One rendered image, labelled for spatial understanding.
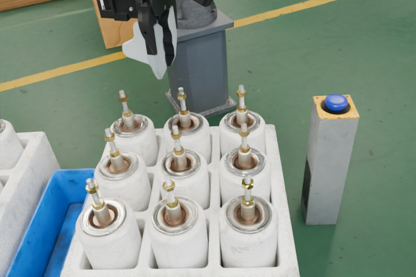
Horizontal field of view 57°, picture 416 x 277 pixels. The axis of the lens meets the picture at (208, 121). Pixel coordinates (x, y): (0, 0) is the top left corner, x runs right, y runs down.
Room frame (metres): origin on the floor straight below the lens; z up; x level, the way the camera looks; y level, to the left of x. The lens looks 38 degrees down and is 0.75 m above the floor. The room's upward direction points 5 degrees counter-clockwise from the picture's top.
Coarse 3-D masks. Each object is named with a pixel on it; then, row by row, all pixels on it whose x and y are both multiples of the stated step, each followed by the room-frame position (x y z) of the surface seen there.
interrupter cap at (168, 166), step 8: (192, 152) 0.54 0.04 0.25; (168, 160) 0.52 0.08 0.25; (192, 160) 0.52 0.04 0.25; (200, 160) 0.51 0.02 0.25; (168, 168) 0.50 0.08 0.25; (176, 168) 0.50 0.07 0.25; (184, 168) 0.50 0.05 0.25; (192, 168) 0.50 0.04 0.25; (176, 176) 0.48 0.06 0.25; (184, 176) 0.48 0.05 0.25
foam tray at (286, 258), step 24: (216, 144) 0.64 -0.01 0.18; (216, 168) 0.56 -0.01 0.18; (216, 192) 0.50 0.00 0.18; (144, 216) 0.46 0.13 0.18; (216, 216) 0.44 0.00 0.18; (288, 216) 0.43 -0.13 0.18; (144, 240) 0.41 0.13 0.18; (216, 240) 0.39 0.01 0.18; (288, 240) 0.38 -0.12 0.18; (72, 264) 0.37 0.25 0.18; (144, 264) 0.36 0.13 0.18; (216, 264) 0.35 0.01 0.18; (288, 264) 0.33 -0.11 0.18
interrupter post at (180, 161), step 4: (184, 152) 0.51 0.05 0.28; (176, 156) 0.50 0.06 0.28; (180, 156) 0.50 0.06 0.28; (184, 156) 0.51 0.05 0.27; (176, 160) 0.50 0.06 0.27; (180, 160) 0.50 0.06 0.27; (184, 160) 0.51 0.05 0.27; (176, 164) 0.51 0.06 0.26; (180, 164) 0.50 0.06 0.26; (184, 164) 0.51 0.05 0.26
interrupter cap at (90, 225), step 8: (104, 200) 0.44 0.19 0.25; (112, 200) 0.44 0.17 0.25; (88, 208) 0.43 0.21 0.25; (112, 208) 0.42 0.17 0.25; (120, 208) 0.42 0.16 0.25; (88, 216) 0.41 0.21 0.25; (112, 216) 0.41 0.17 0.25; (120, 216) 0.40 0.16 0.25; (80, 224) 0.39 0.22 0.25; (88, 224) 0.39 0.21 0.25; (96, 224) 0.39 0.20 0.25; (104, 224) 0.39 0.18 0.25; (112, 224) 0.39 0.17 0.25; (120, 224) 0.39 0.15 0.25; (88, 232) 0.38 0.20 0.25; (96, 232) 0.38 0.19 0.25; (104, 232) 0.37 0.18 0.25; (112, 232) 0.37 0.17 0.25
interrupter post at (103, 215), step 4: (92, 208) 0.40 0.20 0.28; (104, 208) 0.40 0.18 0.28; (96, 212) 0.40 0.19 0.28; (100, 212) 0.40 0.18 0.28; (104, 212) 0.40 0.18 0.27; (108, 212) 0.41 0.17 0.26; (96, 216) 0.40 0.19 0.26; (100, 216) 0.40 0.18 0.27; (104, 216) 0.40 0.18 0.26; (108, 216) 0.40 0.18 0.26; (100, 220) 0.40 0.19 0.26; (104, 220) 0.40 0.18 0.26
